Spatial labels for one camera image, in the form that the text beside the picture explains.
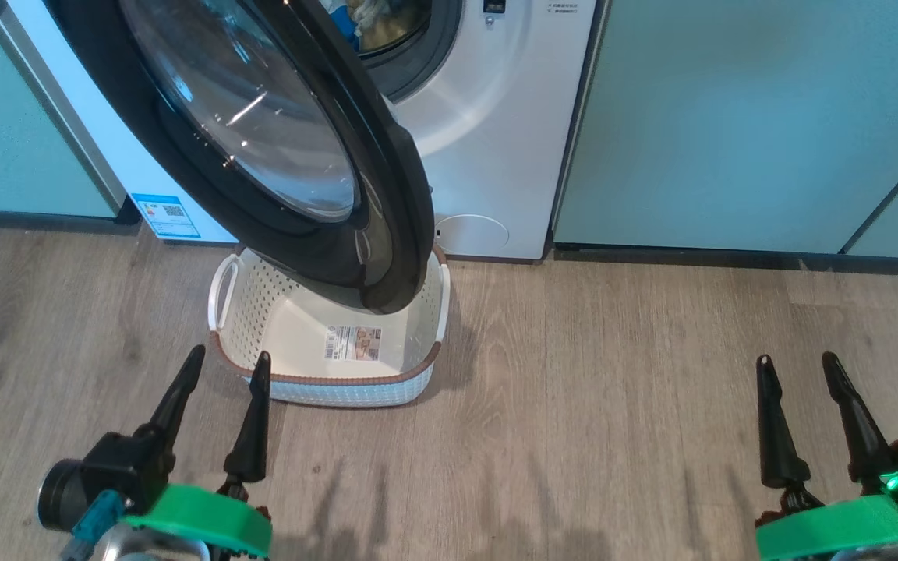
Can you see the black door latch lock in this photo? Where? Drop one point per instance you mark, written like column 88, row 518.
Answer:
column 493, row 5

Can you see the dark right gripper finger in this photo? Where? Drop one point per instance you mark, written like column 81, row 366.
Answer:
column 776, row 436
column 858, row 436

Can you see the basket product label sticker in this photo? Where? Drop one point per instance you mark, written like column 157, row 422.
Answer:
column 354, row 343

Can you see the white oval filter hatch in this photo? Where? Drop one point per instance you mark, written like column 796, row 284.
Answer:
column 472, row 234

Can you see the white perforated laundry basket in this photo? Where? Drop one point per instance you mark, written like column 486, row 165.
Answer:
column 301, row 343

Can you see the dark round washing machine door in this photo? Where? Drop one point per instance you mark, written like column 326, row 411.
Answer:
column 262, row 117

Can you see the wide teal cabinet panel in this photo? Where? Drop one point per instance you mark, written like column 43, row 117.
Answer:
column 730, row 117

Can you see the printed text label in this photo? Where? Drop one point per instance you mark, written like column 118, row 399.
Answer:
column 562, row 6

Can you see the cream baby clothes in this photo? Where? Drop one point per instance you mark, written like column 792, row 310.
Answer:
column 390, row 27

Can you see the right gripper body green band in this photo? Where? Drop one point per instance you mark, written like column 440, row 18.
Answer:
column 846, row 534

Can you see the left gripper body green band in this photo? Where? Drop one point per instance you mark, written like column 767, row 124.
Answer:
column 199, row 518

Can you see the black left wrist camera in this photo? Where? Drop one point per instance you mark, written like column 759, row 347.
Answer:
column 125, row 467

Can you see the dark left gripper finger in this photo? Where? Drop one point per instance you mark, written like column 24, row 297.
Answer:
column 254, row 436
column 176, row 401

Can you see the white washing machine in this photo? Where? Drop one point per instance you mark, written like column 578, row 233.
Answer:
column 496, row 117

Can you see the blue energy label sticker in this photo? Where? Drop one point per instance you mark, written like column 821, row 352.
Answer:
column 167, row 216

